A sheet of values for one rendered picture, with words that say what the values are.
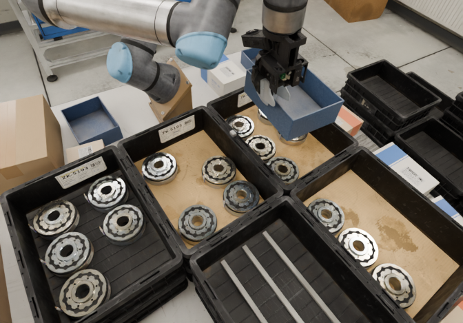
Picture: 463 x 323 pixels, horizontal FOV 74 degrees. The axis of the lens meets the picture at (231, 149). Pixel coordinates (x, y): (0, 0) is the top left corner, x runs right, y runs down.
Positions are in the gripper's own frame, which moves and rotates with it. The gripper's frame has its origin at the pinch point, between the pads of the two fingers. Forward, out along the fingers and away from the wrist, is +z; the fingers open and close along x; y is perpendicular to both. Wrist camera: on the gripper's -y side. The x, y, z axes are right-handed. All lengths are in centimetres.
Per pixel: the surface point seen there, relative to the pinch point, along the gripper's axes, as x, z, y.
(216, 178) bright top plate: -14.9, 25.7, -0.6
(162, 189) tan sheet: -29.9, 27.5, -6.0
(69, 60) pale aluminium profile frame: -51, 96, -193
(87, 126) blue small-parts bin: -45, 39, -54
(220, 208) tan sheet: -17.8, 28.3, 7.1
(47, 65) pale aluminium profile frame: -67, 95, -193
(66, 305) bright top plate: -59, 22, 14
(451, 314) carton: 21, 37, 58
